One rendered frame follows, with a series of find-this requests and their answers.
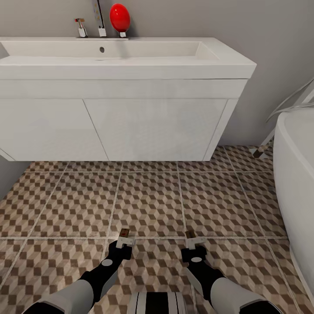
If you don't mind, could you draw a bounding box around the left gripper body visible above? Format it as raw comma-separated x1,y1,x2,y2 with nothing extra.
108,243,132,262

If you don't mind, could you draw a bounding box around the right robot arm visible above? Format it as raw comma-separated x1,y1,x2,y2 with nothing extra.
181,237,283,314

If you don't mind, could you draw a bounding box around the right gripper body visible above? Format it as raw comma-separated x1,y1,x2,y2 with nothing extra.
181,246,205,263

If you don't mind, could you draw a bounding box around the robot trunk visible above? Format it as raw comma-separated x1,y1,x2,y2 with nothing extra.
127,292,188,314

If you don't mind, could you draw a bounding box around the mousetrap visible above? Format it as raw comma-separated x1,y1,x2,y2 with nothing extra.
119,228,130,238
185,230,200,247

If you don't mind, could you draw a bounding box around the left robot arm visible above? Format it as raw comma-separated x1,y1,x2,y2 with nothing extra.
22,237,137,314

